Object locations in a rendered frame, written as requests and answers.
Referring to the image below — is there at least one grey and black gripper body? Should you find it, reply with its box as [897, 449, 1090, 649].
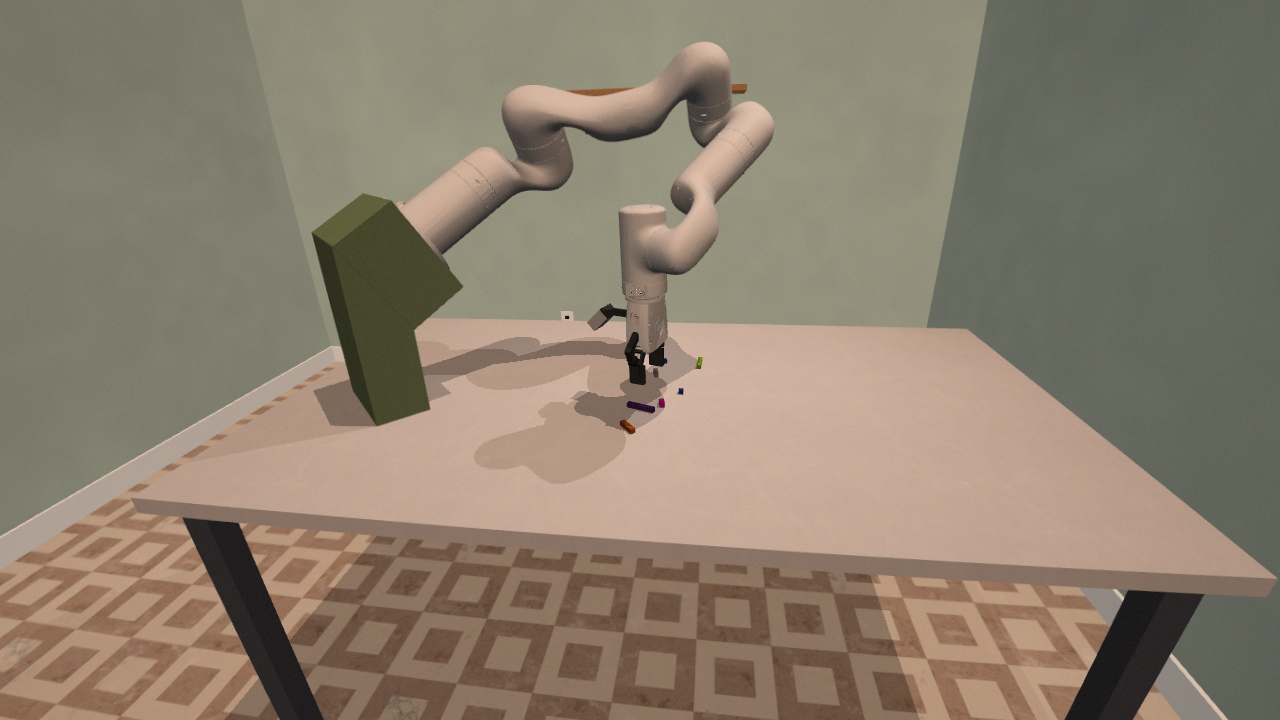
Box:
[625, 293, 668, 354]

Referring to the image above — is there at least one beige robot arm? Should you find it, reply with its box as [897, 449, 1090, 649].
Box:
[396, 42, 774, 300]

